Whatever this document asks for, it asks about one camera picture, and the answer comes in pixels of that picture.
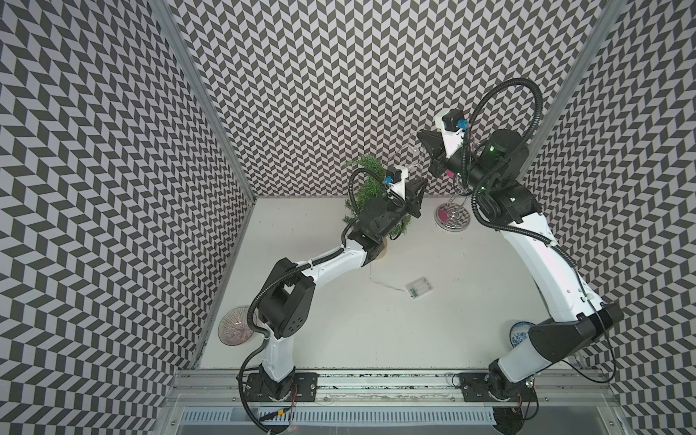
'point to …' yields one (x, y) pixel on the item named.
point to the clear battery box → (419, 287)
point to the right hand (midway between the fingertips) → (422, 136)
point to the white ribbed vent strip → (345, 416)
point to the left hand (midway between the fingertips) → (428, 181)
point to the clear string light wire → (383, 285)
